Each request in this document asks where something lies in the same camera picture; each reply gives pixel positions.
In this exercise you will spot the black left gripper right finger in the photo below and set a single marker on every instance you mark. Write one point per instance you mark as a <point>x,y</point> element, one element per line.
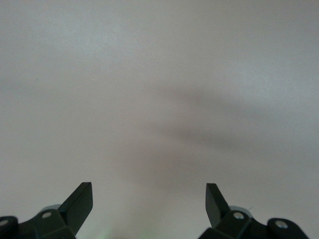
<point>216,209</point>

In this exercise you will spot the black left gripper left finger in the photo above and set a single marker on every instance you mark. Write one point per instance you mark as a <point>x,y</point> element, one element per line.
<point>77,206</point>

